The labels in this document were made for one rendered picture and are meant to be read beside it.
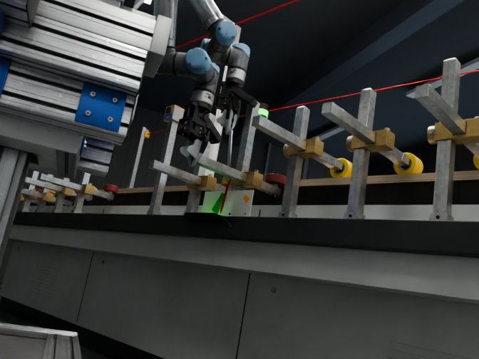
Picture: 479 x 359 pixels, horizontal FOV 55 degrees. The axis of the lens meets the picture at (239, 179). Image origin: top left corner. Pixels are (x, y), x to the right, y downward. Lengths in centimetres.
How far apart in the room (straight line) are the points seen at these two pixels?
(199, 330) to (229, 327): 18
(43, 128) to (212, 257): 89
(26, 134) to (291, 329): 110
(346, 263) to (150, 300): 121
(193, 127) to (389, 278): 75
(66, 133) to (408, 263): 90
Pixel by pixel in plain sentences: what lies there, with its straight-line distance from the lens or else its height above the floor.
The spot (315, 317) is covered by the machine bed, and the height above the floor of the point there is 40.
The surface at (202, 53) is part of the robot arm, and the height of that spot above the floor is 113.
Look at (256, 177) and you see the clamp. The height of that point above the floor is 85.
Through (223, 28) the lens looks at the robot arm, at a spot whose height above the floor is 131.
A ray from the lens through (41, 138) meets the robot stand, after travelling 108.
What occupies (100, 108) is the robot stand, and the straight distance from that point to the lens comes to 101.
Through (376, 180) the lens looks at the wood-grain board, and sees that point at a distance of 162.
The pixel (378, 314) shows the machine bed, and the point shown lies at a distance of 155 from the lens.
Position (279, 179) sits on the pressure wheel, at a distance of 179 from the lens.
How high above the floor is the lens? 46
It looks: 13 degrees up
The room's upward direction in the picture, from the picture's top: 10 degrees clockwise
